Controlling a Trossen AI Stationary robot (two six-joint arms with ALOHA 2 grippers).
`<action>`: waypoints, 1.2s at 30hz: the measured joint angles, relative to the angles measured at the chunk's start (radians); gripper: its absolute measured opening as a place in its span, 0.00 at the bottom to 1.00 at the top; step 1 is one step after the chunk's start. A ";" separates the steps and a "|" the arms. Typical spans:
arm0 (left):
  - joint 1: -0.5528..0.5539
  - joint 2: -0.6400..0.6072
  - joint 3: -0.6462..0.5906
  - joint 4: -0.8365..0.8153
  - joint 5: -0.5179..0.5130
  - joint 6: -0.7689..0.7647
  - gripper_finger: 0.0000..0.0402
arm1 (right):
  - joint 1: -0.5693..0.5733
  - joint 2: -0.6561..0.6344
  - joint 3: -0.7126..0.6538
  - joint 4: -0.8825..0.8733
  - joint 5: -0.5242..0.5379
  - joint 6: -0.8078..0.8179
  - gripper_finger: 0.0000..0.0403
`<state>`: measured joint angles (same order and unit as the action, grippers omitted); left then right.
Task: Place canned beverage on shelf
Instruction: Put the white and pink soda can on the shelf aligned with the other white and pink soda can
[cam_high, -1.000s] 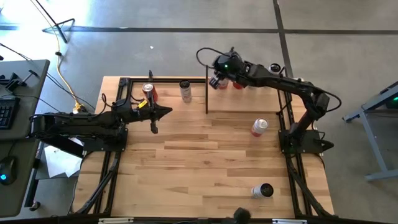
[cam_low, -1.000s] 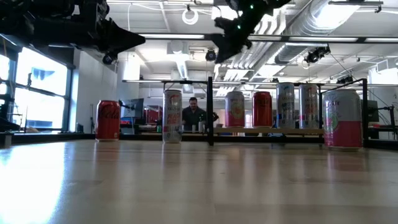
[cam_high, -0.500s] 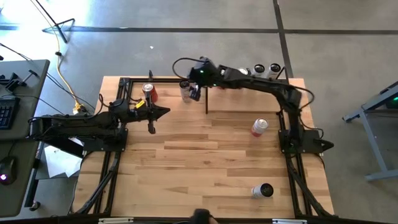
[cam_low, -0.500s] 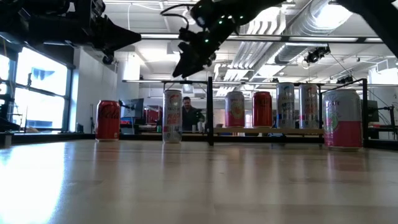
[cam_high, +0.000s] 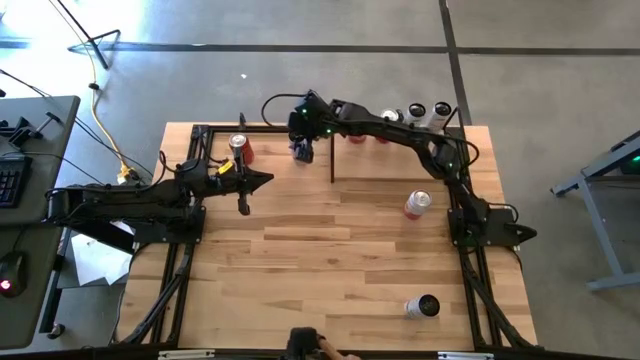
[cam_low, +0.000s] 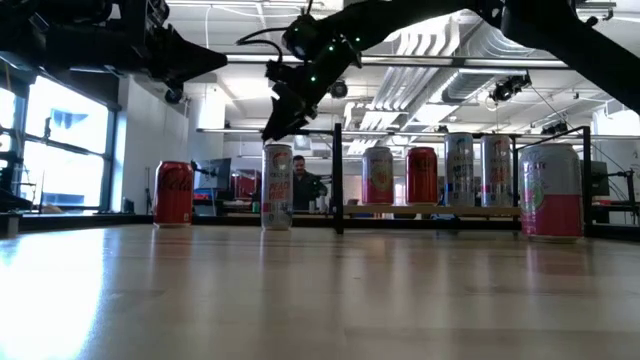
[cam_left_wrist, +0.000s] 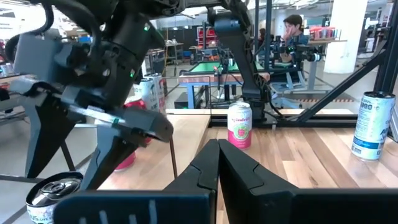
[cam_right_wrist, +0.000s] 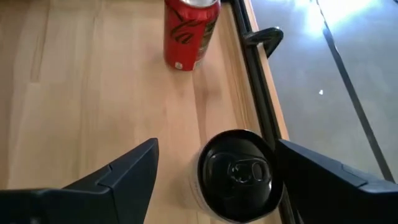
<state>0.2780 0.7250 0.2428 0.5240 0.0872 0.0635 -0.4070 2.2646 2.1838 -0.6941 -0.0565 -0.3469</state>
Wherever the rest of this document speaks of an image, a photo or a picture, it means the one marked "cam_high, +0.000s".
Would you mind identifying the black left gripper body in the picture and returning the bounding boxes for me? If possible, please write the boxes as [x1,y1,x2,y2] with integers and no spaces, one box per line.
[199,149,251,217]

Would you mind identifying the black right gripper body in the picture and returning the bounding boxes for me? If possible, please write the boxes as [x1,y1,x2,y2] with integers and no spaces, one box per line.
[289,90,334,142]

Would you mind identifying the white Celsius Peach Vibe can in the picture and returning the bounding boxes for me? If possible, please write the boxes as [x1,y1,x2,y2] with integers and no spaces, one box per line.
[424,101,454,130]
[294,141,315,165]

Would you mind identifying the red Coca-Cola Zero can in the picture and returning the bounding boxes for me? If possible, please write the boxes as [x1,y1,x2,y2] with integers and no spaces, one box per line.
[228,132,255,166]
[374,108,402,146]

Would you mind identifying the white Celsius Arctic Vibe can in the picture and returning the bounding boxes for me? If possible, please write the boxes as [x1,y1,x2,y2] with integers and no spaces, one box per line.
[405,102,428,127]
[403,293,442,320]

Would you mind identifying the pink and white soda can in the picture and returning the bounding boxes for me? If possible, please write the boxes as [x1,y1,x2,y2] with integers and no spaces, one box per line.
[402,188,434,221]

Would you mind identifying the white paper sheets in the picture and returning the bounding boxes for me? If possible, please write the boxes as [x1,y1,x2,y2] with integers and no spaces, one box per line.
[69,219,135,289]

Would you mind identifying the grey desk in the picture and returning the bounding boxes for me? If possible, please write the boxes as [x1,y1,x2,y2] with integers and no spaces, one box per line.
[0,94,81,351]

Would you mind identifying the person's hand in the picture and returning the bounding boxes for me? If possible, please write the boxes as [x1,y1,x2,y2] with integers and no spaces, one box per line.
[317,337,362,360]

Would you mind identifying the black tripod stand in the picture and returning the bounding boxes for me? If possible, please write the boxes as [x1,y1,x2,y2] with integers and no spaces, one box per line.
[53,0,122,71]

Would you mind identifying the black clamp device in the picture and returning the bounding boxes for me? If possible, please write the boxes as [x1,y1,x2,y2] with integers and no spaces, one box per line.
[0,111,64,149]

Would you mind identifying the black keyboard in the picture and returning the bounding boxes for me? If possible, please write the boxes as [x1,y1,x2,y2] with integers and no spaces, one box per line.
[0,154,34,209]

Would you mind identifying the black computer mouse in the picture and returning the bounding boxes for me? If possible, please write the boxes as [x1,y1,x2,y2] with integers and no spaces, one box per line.
[0,251,30,299]

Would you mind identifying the grey metal table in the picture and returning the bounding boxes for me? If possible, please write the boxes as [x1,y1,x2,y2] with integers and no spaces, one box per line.
[549,128,640,292]

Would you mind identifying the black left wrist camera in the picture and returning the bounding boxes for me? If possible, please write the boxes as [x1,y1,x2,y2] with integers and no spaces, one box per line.
[174,158,201,184]

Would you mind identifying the black camera cable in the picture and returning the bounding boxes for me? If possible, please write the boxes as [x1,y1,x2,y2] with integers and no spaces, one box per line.
[260,92,307,129]

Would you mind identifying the black table-level camera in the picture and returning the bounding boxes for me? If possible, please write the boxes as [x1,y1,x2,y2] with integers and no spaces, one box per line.
[284,326,322,360]

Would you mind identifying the silver metal bracket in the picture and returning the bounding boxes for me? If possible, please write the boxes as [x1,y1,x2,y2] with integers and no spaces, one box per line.
[436,350,495,360]
[157,349,217,360]

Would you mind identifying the yellow cable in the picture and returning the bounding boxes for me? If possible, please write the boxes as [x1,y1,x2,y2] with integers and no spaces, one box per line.
[47,0,134,174]

